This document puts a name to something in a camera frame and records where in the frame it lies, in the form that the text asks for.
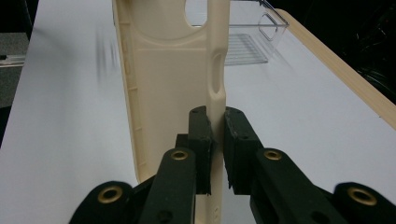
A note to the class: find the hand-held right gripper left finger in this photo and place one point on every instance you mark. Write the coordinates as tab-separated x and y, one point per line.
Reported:
174	186

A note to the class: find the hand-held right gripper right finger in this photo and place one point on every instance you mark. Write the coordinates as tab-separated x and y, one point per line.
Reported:
271	186

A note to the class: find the beige phone case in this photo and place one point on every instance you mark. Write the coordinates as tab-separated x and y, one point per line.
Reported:
168	93

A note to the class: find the clear plastic tray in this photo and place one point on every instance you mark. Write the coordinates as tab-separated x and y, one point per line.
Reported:
249	46

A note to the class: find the wooden table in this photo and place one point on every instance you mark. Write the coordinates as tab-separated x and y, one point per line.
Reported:
348	74

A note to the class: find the metal floor rail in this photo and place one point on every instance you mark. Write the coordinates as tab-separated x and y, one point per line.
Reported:
9	60

